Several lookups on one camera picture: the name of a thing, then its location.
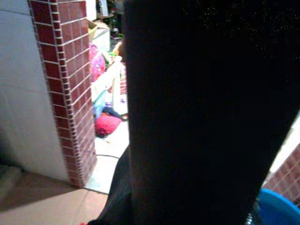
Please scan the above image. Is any blue plastic bucket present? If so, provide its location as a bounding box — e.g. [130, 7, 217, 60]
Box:
[255, 188, 300, 225]

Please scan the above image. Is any blue-handled green broom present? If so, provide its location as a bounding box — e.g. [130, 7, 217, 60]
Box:
[123, 0, 300, 225]

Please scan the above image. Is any red brick tiled pillar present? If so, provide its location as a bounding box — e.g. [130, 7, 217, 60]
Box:
[28, 0, 98, 188]

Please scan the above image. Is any child in striped shirt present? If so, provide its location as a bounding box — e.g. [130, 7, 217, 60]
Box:
[112, 40, 129, 96]

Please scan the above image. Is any long thin floor cable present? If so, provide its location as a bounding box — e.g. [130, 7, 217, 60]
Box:
[95, 153, 120, 160]

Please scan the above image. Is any pink patterned bag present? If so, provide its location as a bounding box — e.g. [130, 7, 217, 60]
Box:
[90, 43, 106, 82]

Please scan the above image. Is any brown cardboard box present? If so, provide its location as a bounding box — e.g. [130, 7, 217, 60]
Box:
[88, 20, 99, 43]

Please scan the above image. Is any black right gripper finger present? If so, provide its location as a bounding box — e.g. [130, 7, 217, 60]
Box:
[88, 150, 132, 225]

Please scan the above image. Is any white storage box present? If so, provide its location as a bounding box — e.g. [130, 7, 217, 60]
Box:
[92, 27, 111, 53]

